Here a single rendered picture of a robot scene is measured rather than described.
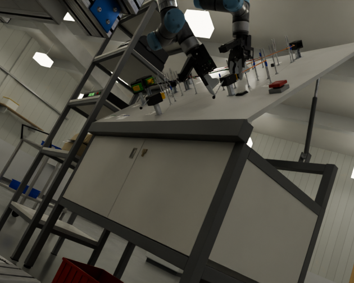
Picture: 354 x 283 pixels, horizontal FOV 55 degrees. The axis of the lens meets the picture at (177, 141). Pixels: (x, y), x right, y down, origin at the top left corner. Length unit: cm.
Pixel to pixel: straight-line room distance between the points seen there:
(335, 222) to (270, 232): 978
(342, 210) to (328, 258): 143
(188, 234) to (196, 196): 13
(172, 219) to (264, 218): 32
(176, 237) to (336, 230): 998
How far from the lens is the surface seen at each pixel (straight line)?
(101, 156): 184
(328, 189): 159
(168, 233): 118
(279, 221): 133
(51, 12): 98
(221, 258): 113
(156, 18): 267
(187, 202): 117
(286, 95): 131
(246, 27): 161
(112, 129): 181
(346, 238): 1099
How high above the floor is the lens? 41
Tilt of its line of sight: 16 degrees up
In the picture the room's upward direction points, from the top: 25 degrees clockwise
